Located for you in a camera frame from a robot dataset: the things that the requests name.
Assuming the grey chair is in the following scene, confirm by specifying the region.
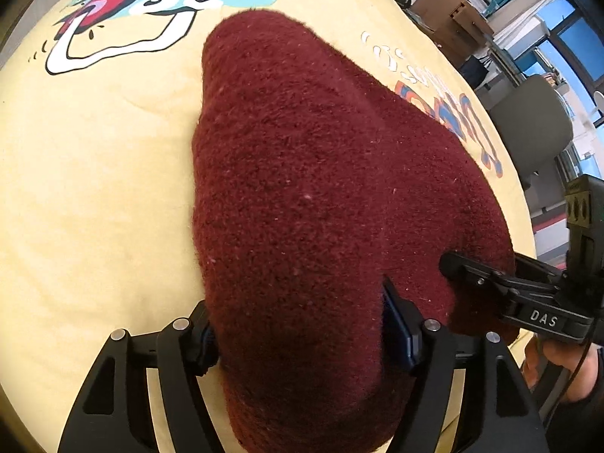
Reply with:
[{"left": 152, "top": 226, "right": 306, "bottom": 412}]
[{"left": 488, "top": 74, "right": 575, "bottom": 177}]

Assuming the blue glass window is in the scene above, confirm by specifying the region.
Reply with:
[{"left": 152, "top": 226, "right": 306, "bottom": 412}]
[{"left": 516, "top": 0, "right": 604, "bottom": 128}]

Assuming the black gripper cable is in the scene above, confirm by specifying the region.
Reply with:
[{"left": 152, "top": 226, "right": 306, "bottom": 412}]
[{"left": 559, "top": 337, "right": 596, "bottom": 404}]

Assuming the yellow printed blanket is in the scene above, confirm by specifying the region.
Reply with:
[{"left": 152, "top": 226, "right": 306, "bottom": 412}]
[{"left": 0, "top": 0, "right": 536, "bottom": 453}]

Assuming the large cardboard box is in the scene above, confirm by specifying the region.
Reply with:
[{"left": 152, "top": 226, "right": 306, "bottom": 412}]
[{"left": 412, "top": 0, "right": 495, "bottom": 36}]

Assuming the maroon knit garment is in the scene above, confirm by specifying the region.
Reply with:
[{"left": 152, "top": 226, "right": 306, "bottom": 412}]
[{"left": 190, "top": 8, "right": 516, "bottom": 453}]

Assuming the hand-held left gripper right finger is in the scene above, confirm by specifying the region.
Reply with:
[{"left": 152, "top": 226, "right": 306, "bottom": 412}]
[{"left": 381, "top": 277, "right": 550, "bottom": 453}]

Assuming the person's right forearm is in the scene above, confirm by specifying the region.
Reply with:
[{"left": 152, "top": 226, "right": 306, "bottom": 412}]
[{"left": 538, "top": 382, "right": 604, "bottom": 453}]

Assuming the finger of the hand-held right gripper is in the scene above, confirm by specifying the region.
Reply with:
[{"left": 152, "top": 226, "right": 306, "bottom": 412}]
[
  {"left": 513, "top": 252, "right": 568, "bottom": 293},
  {"left": 439, "top": 251, "right": 515, "bottom": 317}
]

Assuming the person's right hand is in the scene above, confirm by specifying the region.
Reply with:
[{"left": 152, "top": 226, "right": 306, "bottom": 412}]
[{"left": 524, "top": 335, "right": 604, "bottom": 404}]

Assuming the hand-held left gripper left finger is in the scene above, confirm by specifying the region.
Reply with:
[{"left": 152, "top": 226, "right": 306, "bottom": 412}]
[{"left": 57, "top": 299, "right": 222, "bottom": 453}]

